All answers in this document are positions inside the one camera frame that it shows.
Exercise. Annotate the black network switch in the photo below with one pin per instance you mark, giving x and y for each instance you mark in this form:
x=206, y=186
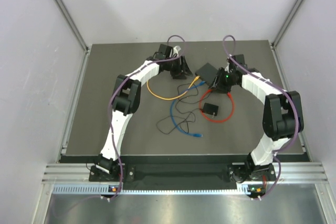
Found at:
x=207, y=73

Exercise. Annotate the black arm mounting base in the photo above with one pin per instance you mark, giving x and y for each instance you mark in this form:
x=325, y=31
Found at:
x=182, y=176

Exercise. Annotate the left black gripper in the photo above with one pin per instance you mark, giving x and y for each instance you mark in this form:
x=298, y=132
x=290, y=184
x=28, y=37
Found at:
x=178, y=71

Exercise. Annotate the black power adapter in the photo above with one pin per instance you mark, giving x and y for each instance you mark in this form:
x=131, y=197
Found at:
x=210, y=109

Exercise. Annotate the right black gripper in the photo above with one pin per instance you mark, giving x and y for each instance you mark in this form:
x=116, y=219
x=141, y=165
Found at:
x=219, y=85

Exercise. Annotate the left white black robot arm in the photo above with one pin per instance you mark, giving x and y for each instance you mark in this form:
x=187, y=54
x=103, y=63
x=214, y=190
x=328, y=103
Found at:
x=125, y=101

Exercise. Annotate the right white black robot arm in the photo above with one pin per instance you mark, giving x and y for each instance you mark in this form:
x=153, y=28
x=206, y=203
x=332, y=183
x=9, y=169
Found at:
x=282, y=114

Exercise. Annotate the aluminium frame rail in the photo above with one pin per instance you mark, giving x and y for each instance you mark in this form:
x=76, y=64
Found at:
x=291, y=173

